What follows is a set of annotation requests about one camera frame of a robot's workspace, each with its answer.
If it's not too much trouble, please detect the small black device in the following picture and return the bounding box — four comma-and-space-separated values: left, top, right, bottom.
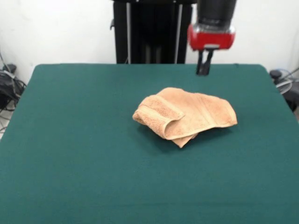
2, 63, 17, 73

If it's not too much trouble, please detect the dark green table cloth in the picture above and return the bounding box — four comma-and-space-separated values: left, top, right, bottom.
0, 63, 299, 224

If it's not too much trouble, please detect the black round knob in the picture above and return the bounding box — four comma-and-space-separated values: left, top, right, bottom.
270, 70, 284, 81

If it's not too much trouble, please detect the black cable bundle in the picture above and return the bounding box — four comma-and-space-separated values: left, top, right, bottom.
0, 70, 27, 112

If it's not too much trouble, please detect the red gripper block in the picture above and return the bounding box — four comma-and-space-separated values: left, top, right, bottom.
187, 23, 236, 76

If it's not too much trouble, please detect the tan terry towel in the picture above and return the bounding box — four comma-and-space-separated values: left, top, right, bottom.
132, 87, 238, 148

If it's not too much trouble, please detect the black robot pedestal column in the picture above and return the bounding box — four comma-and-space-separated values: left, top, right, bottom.
109, 0, 198, 64

